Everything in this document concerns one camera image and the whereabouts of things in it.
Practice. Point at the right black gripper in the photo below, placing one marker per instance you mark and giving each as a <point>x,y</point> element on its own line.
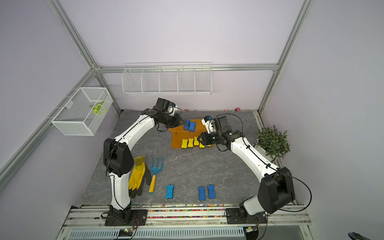
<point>205,140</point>

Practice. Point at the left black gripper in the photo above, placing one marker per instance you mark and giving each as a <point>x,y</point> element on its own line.
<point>177,121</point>

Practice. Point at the orange two-tier wooden shelf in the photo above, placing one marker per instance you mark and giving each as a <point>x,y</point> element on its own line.
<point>178,134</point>

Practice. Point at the blue whiteboard eraser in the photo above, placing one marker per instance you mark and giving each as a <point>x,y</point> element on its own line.
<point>202,193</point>
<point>170,191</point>
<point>192,126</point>
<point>187,125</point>
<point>211,191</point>

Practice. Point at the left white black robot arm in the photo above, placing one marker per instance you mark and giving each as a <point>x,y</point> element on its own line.
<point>125,172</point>

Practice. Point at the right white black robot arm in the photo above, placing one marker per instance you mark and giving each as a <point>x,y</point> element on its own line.
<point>276,188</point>

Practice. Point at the potted green plant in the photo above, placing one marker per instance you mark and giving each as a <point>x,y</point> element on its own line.
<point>273,141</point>

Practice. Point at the blue yellow garden fork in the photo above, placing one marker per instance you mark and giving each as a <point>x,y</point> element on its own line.
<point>156,167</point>

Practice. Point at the yellow black gardening glove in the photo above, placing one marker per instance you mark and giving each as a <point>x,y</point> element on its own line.
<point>140,174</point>

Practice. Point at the green toy in basket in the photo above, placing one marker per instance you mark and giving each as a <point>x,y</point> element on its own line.
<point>98,109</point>

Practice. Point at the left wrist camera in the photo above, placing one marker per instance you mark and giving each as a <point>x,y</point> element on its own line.
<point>164,106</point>

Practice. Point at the long white wire wall basket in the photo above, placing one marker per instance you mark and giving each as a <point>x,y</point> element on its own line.
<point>183,78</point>

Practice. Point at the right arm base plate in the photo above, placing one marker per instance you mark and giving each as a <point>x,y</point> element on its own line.
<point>246,216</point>

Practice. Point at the white wire side basket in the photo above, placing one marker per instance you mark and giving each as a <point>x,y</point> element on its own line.
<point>76,118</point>

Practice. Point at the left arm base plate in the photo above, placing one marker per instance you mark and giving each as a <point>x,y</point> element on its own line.
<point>135,217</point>

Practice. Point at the aluminium rail frame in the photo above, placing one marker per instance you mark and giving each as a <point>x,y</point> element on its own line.
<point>188,222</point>

